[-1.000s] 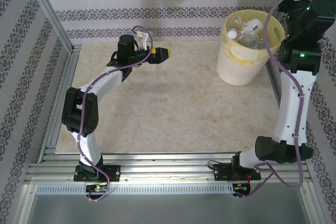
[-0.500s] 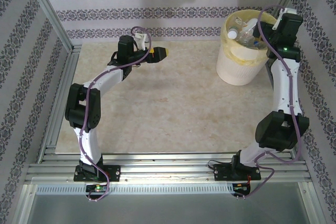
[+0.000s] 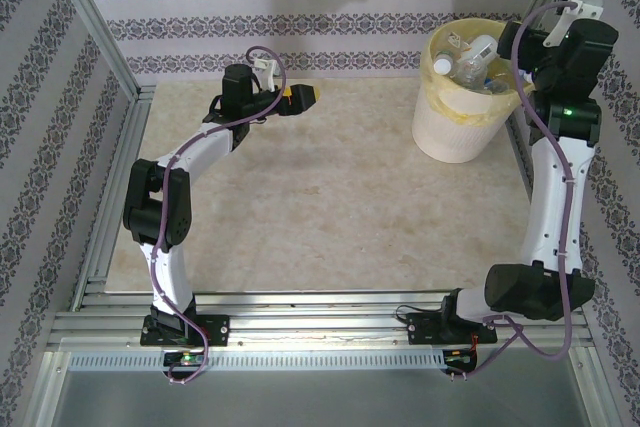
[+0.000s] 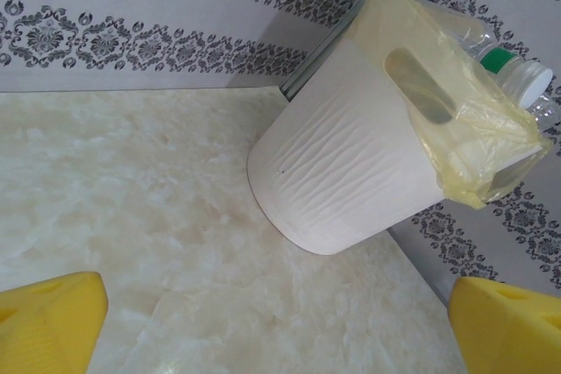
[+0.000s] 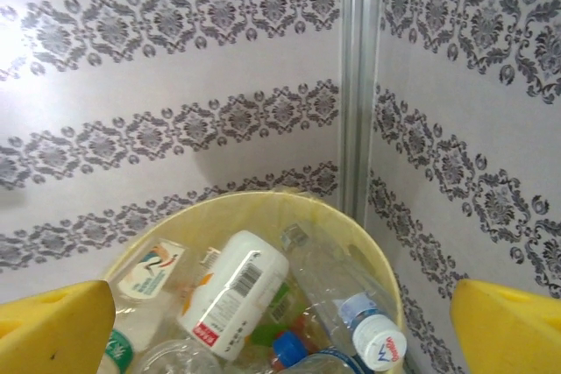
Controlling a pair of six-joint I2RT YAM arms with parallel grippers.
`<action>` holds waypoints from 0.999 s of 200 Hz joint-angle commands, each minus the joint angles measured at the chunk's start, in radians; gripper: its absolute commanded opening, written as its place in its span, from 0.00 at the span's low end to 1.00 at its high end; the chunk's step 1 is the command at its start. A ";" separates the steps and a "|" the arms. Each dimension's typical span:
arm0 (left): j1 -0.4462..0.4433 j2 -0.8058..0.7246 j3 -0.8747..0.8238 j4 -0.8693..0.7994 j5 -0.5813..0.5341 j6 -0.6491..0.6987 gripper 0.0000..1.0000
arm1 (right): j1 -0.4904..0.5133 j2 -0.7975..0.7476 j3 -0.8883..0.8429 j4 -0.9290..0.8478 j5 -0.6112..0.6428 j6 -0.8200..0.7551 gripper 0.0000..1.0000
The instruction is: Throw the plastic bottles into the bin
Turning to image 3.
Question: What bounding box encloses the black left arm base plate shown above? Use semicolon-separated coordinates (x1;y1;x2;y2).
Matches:
140;313;231;348

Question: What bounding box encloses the white ribbed plastic bin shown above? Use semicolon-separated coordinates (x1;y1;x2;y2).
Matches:
410;19;525;164

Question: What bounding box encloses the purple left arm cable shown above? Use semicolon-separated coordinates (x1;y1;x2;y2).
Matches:
149;45;289;387

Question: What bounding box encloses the left controller board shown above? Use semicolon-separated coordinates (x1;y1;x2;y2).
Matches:
160;349;207;369

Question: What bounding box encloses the slotted metal cable tray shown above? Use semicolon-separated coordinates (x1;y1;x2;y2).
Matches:
66;349;447;373

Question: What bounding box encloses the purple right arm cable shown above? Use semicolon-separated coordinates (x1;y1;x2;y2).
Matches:
449;0;584;382

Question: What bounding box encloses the grey metal shelf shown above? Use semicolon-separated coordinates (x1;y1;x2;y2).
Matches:
22;350;621;427

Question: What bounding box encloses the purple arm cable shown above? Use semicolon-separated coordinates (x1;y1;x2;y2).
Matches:
149;45;289;387
449;0;584;382

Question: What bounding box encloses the right controller board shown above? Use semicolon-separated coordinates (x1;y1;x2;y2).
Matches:
442;346;480;374

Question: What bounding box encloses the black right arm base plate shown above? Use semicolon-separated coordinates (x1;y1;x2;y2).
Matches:
406;310;499;347

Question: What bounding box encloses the aluminium profile frame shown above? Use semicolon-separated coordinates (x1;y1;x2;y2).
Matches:
19;0;624;427

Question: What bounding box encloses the controller board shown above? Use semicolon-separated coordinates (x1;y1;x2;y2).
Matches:
442;346;480;374
160;349;207;369

